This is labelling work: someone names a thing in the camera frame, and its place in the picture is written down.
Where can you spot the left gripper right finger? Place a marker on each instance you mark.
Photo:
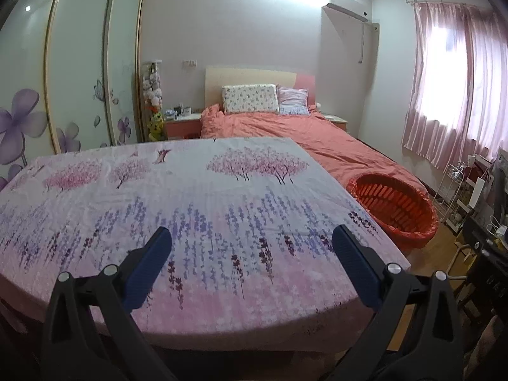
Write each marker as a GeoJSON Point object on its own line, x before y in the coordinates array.
{"type": "Point", "coordinates": [415, 332]}

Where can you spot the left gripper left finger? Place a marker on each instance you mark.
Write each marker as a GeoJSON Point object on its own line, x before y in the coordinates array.
{"type": "Point", "coordinates": [89, 332]}

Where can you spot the red plastic trash basket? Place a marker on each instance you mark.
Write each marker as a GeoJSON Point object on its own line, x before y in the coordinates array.
{"type": "Point", "coordinates": [405, 213]}

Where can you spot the cluttered dark desk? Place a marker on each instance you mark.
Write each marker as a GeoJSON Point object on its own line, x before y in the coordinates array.
{"type": "Point", "coordinates": [483, 293]}

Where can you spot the floral pink table cloth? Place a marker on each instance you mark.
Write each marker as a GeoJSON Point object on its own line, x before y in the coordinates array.
{"type": "Point", "coordinates": [251, 221]}

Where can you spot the bed with coral duvet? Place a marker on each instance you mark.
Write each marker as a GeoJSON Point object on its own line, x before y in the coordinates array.
{"type": "Point", "coordinates": [339, 153]}

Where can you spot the pink left nightstand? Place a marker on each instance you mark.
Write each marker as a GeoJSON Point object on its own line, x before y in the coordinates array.
{"type": "Point", "coordinates": [186, 127]}

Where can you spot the pink striped curtain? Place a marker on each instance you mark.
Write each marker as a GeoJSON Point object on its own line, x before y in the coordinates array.
{"type": "Point", "coordinates": [458, 103]}

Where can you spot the plush toy tower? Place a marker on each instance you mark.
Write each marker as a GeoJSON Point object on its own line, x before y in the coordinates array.
{"type": "Point", "coordinates": [152, 101]}

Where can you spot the pink striped pillow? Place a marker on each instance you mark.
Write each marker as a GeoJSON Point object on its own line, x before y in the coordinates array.
{"type": "Point", "coordinates": [292, 101]}

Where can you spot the beige pink headboard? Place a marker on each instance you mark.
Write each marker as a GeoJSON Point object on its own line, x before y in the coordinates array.
{"type": "Point", "coordinates": [218, 76]}

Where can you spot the glass wardrobe with flowers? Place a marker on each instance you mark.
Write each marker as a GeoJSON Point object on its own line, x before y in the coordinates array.
{"type": "Point", "coordinates": [69, 78]}

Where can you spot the white floral pillow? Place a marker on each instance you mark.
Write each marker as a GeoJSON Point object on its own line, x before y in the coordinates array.
{"type": "Point", "coordinates": [250, 98]}

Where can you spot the white air conditioner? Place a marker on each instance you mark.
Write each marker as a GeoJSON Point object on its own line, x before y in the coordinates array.
{"type": "Point", "coordinates": [348, 48]}

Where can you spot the white wire rack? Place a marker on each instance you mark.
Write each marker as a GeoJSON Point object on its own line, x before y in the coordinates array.
{"type": "Point", "coordinates": [460, 190]}

